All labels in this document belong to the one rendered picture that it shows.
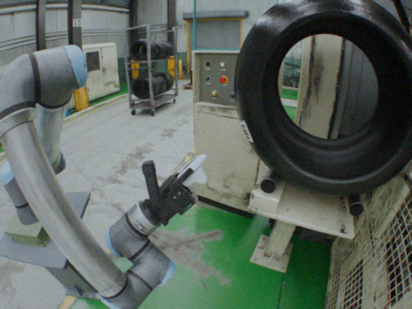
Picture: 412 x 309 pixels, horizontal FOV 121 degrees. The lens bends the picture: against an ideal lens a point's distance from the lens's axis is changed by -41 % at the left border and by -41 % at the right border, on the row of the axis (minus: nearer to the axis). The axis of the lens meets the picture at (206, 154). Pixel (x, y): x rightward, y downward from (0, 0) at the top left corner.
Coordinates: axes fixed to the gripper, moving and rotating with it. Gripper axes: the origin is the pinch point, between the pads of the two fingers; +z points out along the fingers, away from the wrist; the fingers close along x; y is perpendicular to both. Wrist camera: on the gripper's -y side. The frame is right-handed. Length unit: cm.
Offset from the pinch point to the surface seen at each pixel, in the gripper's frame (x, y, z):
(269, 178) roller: 0.6, 17.9, 10.0
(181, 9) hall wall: -864, -441, 416
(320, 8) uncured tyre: 21.5, -10.7, 38.1
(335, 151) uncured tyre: -4, 34, 38
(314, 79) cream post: -12, 10, 52
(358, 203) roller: 17.3, 36.0, 23.3
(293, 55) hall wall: -682, 94, 605
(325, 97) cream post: -11, 19, 51
